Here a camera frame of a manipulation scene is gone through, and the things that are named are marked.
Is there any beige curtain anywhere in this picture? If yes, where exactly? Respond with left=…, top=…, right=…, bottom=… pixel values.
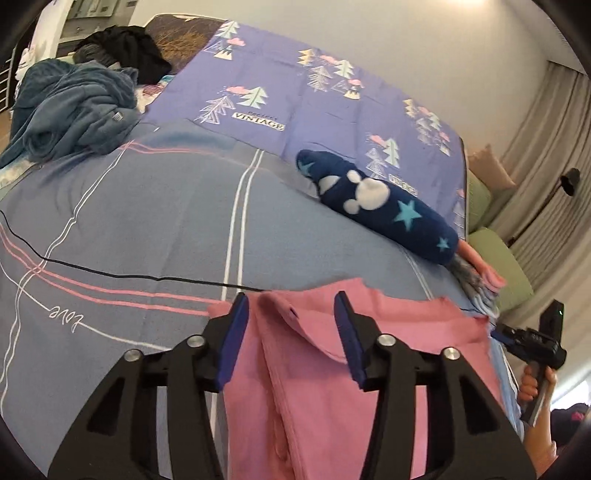
left=489, top=60, right=591, bottom=398

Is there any purple tree print sheet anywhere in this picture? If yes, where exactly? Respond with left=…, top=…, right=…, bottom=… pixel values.
left=141, top=18, right=468, bottom=241

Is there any navy star print rolled blanket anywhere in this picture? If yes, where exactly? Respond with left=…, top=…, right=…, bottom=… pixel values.
left=295, top=148, right=461, bottom=267

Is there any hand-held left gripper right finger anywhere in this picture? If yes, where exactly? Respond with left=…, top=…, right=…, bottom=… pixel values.
left=333, top=291, right=536, bottom=480

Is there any green pillow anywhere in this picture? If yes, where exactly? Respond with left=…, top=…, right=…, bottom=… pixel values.
left=466, top=228, right=536, bottom=315
left=466, top=171, right=495, bottom=232

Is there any brown patterned pillow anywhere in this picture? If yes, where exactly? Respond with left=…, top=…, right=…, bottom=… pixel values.
left=145, top=15, right=221, bottom=77

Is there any black cable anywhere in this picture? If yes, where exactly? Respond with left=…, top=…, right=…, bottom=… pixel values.
left=0, top=210, right=269, bottom=292

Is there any person's right forearm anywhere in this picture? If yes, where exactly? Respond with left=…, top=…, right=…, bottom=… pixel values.
left=523, top=402, right=562, bottom=468

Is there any person's right hand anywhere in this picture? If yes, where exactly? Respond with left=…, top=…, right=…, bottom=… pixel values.
left=517, top=369, right=559, bottom=409

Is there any white printed cloth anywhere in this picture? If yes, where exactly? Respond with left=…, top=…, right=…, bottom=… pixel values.
left=16, top=0, right=70, bottom=81

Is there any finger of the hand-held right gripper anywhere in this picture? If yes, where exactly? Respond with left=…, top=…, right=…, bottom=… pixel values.
left=490, top=323, right=525, bottom=354

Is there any blue striped bedsheet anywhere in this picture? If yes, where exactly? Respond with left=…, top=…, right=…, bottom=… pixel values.
left=0, top=117, right=523, bottom=480

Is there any black shelf rack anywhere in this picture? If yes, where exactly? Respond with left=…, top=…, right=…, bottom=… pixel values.
left=0, top=60, right=16, bottom=114

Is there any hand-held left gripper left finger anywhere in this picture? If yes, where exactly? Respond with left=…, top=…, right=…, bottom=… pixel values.
left=47, top=291, right=251, bottom=480

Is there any black clothes pile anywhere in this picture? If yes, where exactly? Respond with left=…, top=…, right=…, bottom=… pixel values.
left=76, top=25, right=173, bottom=86

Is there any pink long-sleeved shirt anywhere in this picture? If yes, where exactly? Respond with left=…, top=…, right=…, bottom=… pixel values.
left=208, top=277, right=509, bottom=480

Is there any black floor lamp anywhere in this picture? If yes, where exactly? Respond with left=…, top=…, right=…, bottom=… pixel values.
left=508, top=168, right=581, bottom=246

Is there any person's dark clothing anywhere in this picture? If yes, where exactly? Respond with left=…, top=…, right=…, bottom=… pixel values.
left=549, top=402, right=591, bottom=451

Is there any blue-grey fleece blanket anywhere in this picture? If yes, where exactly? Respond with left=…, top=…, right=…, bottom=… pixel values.
left=0, top=60, right=142, bottom=169

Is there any tan pillow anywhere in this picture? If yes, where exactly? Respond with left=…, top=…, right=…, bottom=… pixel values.
left=467, top=144, right=517, bottom=193

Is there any floral white cloth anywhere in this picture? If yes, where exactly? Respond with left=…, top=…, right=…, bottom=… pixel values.
left=136, top=76, right=175, bottom=114

